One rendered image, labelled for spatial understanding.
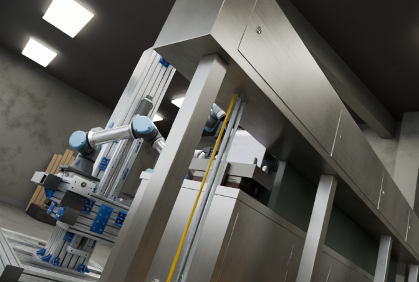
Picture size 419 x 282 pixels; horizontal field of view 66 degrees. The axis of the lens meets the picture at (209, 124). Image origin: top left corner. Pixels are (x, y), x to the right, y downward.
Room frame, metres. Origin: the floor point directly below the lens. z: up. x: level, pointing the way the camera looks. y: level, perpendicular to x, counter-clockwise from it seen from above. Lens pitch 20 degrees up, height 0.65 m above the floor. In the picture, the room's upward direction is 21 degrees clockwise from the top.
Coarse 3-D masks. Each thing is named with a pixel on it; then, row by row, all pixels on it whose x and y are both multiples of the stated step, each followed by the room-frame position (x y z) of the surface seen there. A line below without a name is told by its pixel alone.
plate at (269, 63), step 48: (192, 0) 0.83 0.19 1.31; (240, 0) 0.75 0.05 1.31; (192, 48) 0.81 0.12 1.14; (240, 48) 0.79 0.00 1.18; (288, 48) 0.94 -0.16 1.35; (288, 96) 0.99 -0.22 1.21; (336, 96) 1.23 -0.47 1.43; (288, 144) 1.24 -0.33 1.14; (336, 144) 1.29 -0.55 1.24; (336, 192) 1.63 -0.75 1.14; (384, 192) 1.81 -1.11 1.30
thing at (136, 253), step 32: (224, 64) 0.81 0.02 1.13; (192, 96) 0.81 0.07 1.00; (192, 128) 0.80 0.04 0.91; (160, 160) 0.82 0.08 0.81; (160, 192) 0.79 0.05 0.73; (320, 192) 1.42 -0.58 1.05; (160, 224) 0.81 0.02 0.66; (320, 224) 1.40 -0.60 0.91; (128, 256) 0.80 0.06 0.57; (320, 256) 1.43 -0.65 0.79; (384, 256) 2.12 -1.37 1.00
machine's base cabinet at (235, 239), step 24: (192, 192) 1.44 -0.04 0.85; (216, 216) 1.31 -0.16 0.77; (240, 216) 1.30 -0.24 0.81; (264, 216) 1.41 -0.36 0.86; (120, 240) 1.70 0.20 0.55; (168, 240) 1.47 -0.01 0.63; (216, 240) 1.28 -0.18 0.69; (240, 240) 1.33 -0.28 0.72; (264, 240) 1.44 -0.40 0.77; (288, 240) 1.58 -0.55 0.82; (168, 264) 1.43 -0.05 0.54; (192, 264) 1.34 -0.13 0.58; (216, 264) 1.27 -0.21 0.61; (240, 264) 1.36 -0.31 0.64; (264, 264) 1.48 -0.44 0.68; (288, 264) 1.61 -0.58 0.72; (336, 264) 2.01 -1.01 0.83
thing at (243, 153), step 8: (232, 144) 1.69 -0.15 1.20; (240, 144) 1.65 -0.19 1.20; (232, 152) 1.68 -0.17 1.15; (240, 152) 1.64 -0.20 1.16; (248, 152) 1.60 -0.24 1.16; (256, 152) 1.56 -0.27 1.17; (264, 152) 1.53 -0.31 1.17; (232, 160) 1.66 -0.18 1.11; (240, 160) 1.63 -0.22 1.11; (248, 160) 1.59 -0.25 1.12
